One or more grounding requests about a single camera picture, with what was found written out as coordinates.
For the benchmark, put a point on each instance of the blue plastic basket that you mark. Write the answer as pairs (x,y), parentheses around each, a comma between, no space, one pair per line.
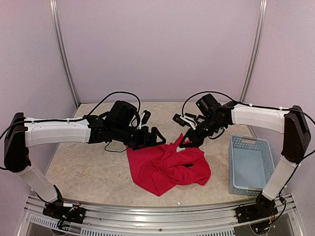
(250,165)

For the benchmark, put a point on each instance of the blue round brooch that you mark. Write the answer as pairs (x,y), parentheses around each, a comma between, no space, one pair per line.
(189,165)

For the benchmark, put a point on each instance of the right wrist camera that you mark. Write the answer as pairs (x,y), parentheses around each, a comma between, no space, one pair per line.
(207,105)

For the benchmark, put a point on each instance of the right aluminium corner post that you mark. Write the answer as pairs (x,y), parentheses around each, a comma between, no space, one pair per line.
(255,49)

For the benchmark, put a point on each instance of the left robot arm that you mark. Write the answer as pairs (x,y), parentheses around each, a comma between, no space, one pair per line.
(24,133)

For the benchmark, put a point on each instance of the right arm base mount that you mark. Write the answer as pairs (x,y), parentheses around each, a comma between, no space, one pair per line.
(251,213)

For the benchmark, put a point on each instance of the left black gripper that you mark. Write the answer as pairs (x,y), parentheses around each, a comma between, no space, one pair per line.
(144,141)

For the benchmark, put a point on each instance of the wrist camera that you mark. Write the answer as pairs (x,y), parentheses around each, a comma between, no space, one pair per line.
(207,105)
(122,113)

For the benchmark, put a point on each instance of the red t-shirt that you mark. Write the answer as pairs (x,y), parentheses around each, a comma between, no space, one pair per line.
(158,169)

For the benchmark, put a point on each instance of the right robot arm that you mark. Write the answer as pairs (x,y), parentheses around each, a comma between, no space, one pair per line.
(289,124)

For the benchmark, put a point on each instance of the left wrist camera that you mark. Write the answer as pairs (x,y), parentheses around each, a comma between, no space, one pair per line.
(122,113)

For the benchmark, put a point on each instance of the aluminium corner post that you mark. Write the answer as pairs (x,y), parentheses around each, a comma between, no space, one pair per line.
(255,49)
(62,51)

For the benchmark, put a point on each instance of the aluminium front rail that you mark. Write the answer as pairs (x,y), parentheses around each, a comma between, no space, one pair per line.
(111,220)

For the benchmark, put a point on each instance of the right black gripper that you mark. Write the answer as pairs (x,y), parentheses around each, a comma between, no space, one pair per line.
(196,140)

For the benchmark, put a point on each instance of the left aluminium corner post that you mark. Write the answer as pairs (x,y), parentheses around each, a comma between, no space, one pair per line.
(62,51)

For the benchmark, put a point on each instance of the black square frame middle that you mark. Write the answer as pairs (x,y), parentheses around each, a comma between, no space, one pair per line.
(200,119)

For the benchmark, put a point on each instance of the black square frame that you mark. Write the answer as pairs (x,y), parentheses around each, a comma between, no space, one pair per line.
(200,119)
(190,116)

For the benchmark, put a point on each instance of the black square frame left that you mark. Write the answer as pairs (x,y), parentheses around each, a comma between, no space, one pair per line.
(190,116)

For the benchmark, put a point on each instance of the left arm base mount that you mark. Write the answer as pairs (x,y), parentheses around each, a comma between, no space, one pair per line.
(70,212)

